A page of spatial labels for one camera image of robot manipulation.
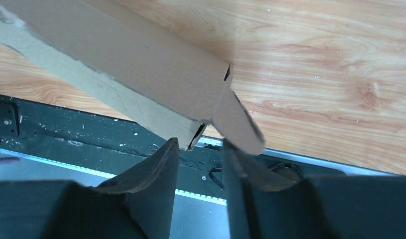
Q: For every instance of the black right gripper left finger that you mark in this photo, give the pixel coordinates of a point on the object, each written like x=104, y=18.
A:
x=136, y=204

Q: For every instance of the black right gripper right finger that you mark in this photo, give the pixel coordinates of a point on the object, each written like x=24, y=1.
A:
x=264, y=205

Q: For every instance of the brown cardboard sheet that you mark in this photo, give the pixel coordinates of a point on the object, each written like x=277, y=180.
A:
x=164, y=83

